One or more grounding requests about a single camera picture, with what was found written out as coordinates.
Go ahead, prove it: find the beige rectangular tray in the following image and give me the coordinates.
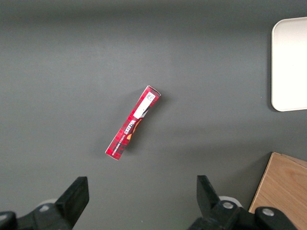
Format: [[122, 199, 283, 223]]
[[271, 16, 307, 113]]

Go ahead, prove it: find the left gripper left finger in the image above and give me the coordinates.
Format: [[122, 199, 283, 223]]
[[0, 176, 90, 230]]

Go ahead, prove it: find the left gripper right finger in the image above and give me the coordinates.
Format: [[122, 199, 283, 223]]
[[189, 175, 298, 230]]

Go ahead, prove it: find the red cookie box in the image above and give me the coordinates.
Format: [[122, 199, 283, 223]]
[[105, 85, 162, 161]]

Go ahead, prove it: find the wooden drawer cabinet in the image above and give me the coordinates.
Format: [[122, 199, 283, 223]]
[[248, 151, 307, 230]]

